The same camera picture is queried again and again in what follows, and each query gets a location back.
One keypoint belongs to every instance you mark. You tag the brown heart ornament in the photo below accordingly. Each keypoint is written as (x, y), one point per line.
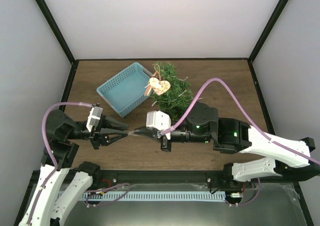
(158, 83)

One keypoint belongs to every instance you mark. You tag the gingerbread figure ornament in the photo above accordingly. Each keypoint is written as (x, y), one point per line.
(148, 88)

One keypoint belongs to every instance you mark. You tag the black frame post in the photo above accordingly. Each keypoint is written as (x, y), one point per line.
(55, 29)
(280, 6)

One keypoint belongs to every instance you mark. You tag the black aluminium front rail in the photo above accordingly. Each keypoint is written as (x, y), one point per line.
(107, 178)

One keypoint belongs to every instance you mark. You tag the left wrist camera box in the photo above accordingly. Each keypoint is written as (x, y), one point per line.
(94, 118)

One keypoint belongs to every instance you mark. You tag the black frame post right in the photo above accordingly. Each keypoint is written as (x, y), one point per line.
(280, 6)

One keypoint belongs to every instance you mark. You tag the small green christmas tree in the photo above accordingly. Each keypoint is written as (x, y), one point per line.
(178, 98)

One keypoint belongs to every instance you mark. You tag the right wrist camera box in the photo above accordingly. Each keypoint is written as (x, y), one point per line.
(158, 121)

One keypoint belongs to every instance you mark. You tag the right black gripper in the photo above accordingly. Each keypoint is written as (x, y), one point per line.
(148, 131)

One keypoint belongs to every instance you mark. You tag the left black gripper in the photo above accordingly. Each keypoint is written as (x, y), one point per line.
(102, 130)

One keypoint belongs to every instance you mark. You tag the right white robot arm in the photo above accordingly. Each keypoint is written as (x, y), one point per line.
(281, 157)

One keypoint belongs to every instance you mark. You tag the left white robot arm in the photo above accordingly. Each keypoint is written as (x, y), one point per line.
(46, 207)

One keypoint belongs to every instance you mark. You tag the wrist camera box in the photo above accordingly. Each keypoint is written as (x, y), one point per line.
(94, 118)
(158, 121)

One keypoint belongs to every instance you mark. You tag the blue plastic basket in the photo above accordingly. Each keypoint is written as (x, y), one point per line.
(125, 91)

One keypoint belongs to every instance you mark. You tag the black frame post left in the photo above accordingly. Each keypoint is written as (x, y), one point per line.
(55, 29)

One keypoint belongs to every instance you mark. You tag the light blue cable duct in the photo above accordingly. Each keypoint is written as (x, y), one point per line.
(159, 196)

